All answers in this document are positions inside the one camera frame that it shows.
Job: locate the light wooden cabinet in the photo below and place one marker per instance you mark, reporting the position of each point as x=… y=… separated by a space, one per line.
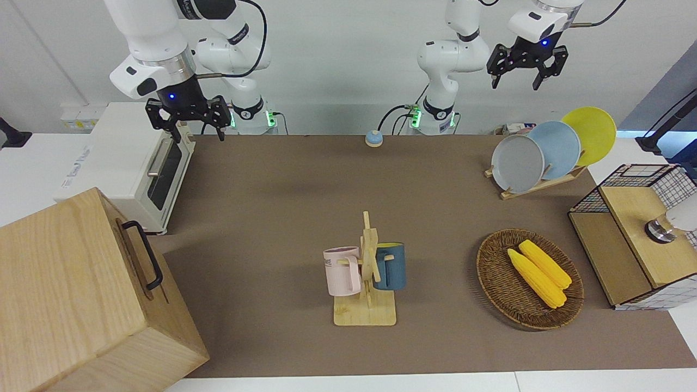
x=65 y=283

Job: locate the brown wicker basket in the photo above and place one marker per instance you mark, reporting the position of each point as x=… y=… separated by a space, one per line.
x=501 y=283

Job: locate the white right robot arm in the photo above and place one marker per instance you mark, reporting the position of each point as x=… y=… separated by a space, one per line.
x=147 y=27

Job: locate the black clamp stand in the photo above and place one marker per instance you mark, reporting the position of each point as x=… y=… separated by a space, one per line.
x=13 y=139

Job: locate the light blue plate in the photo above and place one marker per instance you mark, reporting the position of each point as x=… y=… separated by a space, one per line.
x=561 y=147

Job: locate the yellow plate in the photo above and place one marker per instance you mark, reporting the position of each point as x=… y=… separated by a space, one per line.
x=596 y=130

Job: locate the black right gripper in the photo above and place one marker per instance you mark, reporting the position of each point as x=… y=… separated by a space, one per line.
x=188 y=103

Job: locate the wooden mug tree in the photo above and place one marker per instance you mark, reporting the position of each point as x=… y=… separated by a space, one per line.
x=365 y=313

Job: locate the yellow corn cob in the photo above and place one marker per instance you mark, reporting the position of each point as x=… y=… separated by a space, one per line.
x=536 y=277
x=544 y=264

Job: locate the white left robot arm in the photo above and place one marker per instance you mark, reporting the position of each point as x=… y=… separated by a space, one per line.
x=452 y=54

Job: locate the small blue dome bell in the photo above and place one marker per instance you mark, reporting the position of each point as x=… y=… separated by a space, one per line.
x=374 y=139

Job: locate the low wooden plate rack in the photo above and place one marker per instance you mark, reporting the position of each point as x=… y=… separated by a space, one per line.
x=544 y=183

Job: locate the white toaster oven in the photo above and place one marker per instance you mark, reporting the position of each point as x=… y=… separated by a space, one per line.
x=125 y=141

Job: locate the dark blue mug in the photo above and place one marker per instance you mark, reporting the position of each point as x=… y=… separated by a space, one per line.
x=393 y=269

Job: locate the white cylinder with metal base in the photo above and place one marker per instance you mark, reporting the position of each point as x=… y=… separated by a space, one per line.
x=683 y=215

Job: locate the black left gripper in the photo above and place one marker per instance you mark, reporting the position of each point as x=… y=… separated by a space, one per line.
x=531 y=51

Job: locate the white wall socket strip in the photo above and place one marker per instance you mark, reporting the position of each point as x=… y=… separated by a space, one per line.
x=81 y=117

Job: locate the pink mug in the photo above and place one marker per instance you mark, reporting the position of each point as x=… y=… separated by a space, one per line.
x=340 y=275

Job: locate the brown table mat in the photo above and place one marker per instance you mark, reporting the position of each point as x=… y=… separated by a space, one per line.
x=272 y=218

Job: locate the gray plate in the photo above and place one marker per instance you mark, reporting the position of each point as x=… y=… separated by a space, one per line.
x=517 y=163

